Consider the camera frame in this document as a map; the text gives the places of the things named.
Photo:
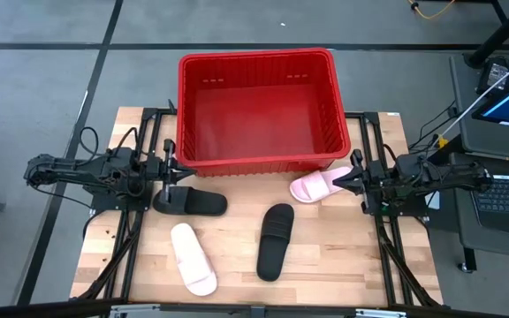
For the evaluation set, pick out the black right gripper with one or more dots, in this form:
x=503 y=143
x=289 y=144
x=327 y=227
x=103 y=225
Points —
x=371 y=174

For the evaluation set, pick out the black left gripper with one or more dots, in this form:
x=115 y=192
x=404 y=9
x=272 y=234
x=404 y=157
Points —
x=155 y=170

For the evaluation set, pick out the pale pink slide sandal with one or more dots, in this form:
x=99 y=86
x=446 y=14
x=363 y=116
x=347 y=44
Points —
x=312 y=187
x=192 y=265

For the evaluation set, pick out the black slide sandal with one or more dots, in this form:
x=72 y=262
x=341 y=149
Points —
x=274 y=247
x=206 y=202

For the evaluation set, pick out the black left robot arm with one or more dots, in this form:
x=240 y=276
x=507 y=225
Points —
x=73 y=172

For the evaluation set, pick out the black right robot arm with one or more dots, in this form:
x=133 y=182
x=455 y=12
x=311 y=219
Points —
x=449 y=174

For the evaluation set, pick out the red plastic bin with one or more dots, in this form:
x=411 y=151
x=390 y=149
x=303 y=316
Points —
x=259 y=123

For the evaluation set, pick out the cart caster wheel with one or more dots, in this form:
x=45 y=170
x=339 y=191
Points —
x=464 y=266

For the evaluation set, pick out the black laptop keyboard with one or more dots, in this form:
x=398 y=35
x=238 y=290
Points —
x=502 y=199

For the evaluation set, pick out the black power adapter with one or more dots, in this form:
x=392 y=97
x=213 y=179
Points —
x=495 y=73

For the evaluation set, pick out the black stand pole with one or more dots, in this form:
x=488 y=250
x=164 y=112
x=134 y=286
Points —
x=497 y=37

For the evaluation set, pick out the silver metal bracket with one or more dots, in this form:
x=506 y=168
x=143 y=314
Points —
x=133 y=311
x=380 y=314

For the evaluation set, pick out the black table edge rail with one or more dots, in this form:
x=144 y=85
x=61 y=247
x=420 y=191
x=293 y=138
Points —
x=16 y=311

